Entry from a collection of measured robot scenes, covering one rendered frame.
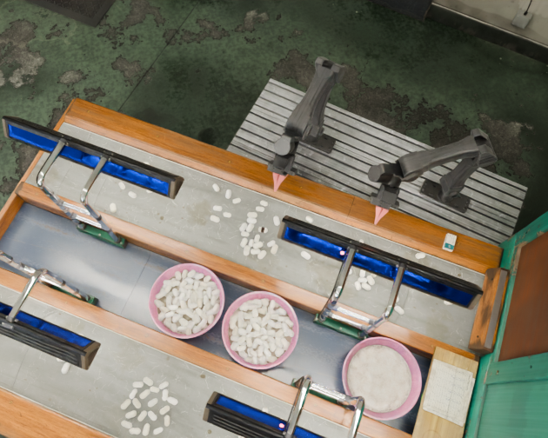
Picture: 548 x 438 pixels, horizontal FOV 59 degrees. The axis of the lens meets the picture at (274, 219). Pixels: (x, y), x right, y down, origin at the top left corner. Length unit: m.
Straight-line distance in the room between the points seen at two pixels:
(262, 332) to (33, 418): 0.79
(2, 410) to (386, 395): 1.27
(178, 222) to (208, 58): 1.57
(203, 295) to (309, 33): 2.07
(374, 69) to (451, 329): 1.87
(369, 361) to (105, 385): 0.90
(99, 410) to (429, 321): 1.17
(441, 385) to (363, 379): 0.26
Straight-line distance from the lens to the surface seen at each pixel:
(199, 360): 1.72
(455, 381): 1.80
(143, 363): 1.78
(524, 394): 1.55
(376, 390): 1.78
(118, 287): 1.92
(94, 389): 1.82
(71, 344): 1.46
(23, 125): 1.78
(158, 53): 3.29
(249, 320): 1.76
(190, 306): 1.77
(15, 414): 1.88
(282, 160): 1.64
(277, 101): 2.19
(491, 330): 1.78
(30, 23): 3.69
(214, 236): 1.83
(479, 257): 1.95
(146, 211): 1.92
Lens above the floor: 2.46
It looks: 69 degrees down
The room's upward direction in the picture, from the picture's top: 3 degrees clockwise
